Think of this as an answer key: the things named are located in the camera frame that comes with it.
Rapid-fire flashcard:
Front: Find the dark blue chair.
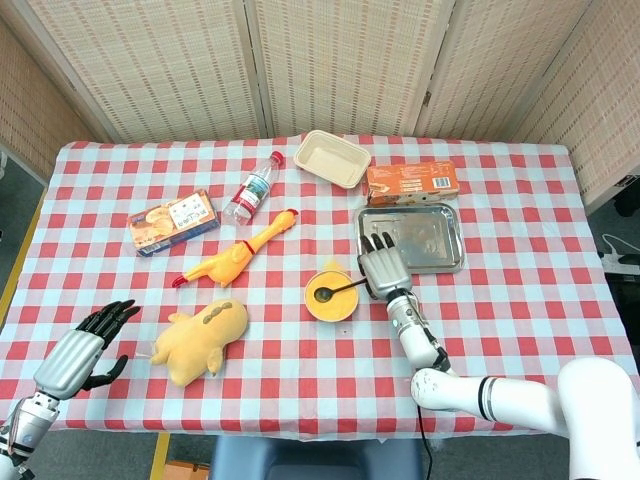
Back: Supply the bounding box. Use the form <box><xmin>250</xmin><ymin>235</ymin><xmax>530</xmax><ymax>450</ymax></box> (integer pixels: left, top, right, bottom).
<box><xmin>209</xmin><ymin>435</ymin><xmax>424</xmax><ymax>480</ymax></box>

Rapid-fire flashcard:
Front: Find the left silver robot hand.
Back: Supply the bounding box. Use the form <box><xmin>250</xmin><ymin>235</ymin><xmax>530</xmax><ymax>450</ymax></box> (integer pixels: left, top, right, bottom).
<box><xmin>33</xmin><ymin>299</ymin><xmax>142</xmax><ymax>401</ymax></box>

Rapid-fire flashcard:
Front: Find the red white checkered tablecloth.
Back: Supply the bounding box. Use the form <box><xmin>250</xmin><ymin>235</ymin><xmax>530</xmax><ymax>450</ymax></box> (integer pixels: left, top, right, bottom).
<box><xmin>0</xmin><ymin>133</ymin><xmax>636</xmax><ymax>441</ymax></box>

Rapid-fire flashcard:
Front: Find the beige takeaway tray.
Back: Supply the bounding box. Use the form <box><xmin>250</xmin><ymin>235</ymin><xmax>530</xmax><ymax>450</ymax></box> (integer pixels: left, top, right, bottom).
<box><xmin>293</xmin><ymin>129</ymin><xmax>372</xmax><ymax>192</ymax></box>

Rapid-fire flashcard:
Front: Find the orange cardboard box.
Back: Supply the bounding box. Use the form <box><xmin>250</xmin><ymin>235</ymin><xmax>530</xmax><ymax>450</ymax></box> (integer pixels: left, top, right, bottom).
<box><xmin>366</xmin><ymin>160</ymin><xmax>460</xmax><ymax>208</ymax></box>

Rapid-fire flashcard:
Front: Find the black device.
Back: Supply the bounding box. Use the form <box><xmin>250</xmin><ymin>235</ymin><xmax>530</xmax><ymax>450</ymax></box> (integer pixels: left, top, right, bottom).
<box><xmin>612</xmin><ymin>174</ymin><xmax>640</xmax><ymax>217</ymax></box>

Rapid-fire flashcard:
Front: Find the white power strip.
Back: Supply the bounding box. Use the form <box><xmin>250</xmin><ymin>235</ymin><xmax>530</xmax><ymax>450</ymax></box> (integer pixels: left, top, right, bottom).
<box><xmin>602</xmin><ymin>252</ymin><xmax>640</xmax><ymax>274</ymax></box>

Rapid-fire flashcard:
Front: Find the white cable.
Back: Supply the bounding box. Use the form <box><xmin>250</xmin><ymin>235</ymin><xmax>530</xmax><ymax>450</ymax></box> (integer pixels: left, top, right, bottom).
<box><xmin>601</xmin><ymin>233</ymin><xmax>632</xmax><ymax>257</ymax></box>

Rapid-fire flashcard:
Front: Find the woven folding screen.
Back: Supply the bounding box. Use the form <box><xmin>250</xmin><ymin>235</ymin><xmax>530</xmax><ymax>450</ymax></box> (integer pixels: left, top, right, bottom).
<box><xmin>0</xmin><ymin>0</ymin><xmax>640</xmax><ymax>211</ymax></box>

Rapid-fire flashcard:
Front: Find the yellow plush toy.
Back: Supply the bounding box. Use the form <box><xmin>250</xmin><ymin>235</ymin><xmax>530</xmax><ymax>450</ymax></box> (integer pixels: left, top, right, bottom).
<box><xmin>149</xmin><ymin>298</ymin><xmax>250</xmax><ymax>388</ymax></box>

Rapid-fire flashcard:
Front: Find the orange box on floor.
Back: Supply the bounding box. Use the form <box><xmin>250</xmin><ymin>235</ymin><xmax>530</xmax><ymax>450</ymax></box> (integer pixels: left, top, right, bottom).
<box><xmin>164</xmin><ymin>459</ymin><xmax>211</xmax><ymax>480</ymax></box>

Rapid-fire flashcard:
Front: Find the clear red-capped water bottle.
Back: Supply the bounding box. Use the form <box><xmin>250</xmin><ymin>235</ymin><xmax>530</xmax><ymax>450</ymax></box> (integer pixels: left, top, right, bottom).
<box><xmin>221</xmin><ymin>151</ymin><xmax>286</xmax><ymax>226</ymax></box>

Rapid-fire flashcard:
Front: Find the black cable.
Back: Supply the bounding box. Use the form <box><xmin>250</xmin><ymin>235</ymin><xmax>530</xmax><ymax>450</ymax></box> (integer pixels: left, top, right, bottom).
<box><xmin>416</xmin><ymin>404</ymin><xmax>434</xmax><ymax>480</ymax></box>

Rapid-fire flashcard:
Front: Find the dark metal spoon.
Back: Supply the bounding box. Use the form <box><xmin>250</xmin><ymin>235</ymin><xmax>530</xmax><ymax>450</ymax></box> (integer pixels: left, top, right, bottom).
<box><xmin>313</xmin><ymin>279</ymin><xmax>369</xmax><ymax>304</ymax></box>

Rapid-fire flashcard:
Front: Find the yellow bowl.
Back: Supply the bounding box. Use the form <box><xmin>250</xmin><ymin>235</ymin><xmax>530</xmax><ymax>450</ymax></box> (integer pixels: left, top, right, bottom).
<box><xmin>304</xmin><ymin>269</ymin><xmax>361</xmax><ymax>324</ymax></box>

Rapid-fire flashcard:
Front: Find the blue cracker box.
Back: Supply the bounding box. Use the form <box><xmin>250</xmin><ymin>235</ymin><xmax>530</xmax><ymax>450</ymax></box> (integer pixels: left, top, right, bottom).
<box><xmin>127</xmin><ymin>189</ymin><xmax>221</xmax><ymax>258</ymax></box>

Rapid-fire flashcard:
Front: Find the silver metal tray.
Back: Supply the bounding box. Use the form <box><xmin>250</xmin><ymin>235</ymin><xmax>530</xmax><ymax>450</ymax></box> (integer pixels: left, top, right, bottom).
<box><xmin>354</xmin><ymin>202</ymin><xmax>467</xmax><ymax>275</ymax></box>

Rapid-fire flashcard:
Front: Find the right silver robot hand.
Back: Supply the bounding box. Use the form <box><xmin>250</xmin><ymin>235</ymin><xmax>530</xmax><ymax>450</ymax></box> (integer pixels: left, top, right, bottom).
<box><xmin>357</xmin><ymin>230</ymin><xmax>414</xmax><ymax>301</ymax></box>

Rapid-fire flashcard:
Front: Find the yellow rubber chicken toy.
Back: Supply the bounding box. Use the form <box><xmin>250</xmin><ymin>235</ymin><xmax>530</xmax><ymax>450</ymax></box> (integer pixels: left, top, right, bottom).
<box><xmin>172</xmin><ymin>209</ymin><xmax>300</xmax><ymax>290</ymax></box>

